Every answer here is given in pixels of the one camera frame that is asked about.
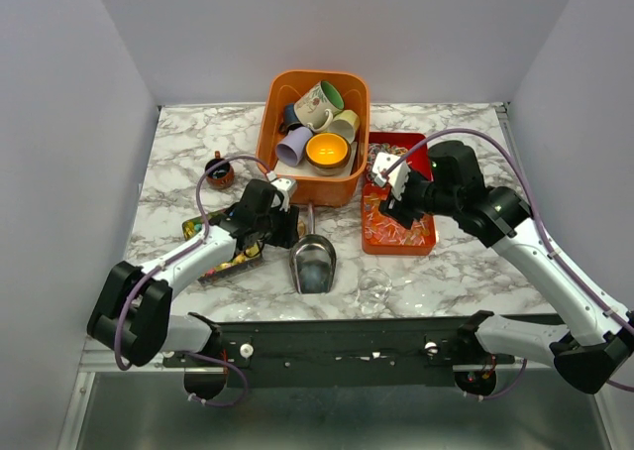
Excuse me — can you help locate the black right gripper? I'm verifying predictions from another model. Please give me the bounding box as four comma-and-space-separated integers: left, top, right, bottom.
377, 166, 460, 230

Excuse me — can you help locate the gold tin of star candies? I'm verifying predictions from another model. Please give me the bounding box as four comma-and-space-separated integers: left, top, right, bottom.
181, 210, 264, 286

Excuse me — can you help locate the steel candy scoop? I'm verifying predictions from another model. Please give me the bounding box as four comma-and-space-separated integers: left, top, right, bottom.
289, 202, 337, 294

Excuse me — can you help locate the gold round jar lid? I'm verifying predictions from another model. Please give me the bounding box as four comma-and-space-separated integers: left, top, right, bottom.
297, 221, 306, 237

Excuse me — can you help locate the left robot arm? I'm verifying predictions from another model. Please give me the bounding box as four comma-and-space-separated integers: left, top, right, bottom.
87, 176, 299, 367

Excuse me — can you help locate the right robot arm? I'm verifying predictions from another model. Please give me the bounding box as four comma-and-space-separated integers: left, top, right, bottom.
371, 141, 633, 394

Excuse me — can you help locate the orange tray of clear lollipops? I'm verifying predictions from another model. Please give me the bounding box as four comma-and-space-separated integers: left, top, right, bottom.
361, 183, 438, 256

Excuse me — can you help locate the brown patterned ceramic mug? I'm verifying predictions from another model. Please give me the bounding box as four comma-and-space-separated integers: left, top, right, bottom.
204, 151, 235, 190

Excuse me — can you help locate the red tray of swirl lollipops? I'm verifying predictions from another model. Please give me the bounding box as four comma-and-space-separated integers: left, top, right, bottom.
365, 132, 432, 183

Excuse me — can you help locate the lavender plastic cup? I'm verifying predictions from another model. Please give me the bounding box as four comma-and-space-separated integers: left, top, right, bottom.
275, 126, 313, 167

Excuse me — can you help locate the yellow bowl with dark rim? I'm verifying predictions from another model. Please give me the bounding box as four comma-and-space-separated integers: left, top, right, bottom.
305, 132, 351, 169

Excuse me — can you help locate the clear glass jar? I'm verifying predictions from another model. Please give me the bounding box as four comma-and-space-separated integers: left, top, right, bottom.
355, 269, 392, 316

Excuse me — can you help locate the dark blue mug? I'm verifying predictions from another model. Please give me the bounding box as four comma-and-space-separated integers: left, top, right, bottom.
278, 103, 303, 135

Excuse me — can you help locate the pale yellow mug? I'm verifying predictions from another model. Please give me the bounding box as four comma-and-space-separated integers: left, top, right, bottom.
326, 109, 361, 144

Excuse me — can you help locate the white floral mug green inside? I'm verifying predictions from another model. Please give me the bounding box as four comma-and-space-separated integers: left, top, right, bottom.
293, 80, 345, 133

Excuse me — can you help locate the orange plastic bin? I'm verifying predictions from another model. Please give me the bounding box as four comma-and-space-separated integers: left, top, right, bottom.
256, 70, 370, 207

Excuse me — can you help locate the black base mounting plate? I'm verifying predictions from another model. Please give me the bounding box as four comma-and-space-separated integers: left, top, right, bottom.
162, 312, 516, 390

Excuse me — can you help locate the aluminium frame rail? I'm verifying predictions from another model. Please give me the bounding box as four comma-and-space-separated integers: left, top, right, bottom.
56, 338, 223, 449

